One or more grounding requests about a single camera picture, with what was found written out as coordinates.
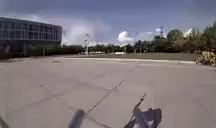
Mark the robot's own part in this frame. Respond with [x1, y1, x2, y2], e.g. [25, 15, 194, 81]
[132, 101, 150, 128]
[68, 109, 86, 128]

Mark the pale pole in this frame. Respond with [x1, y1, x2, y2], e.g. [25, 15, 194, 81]
[83, 32, 91, 56]

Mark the curved grey multi-storey building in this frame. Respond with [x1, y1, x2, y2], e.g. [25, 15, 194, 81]
[0, 16, 63, 52]

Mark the row of trees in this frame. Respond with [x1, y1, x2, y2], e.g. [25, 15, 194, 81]
[0, 21, 216, 58]

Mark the grass strip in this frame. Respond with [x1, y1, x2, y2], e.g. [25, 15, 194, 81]
[67, 51, 200, 62]

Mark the pale kerb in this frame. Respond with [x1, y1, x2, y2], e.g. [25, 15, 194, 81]
[61, 57, 198, 65]

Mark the grey concrete slab plaza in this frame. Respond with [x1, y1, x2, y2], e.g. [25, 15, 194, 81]
[0, 55, 216, 128]

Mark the yellow flower bed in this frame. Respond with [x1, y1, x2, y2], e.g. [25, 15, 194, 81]
[195, 49, 216, 68]

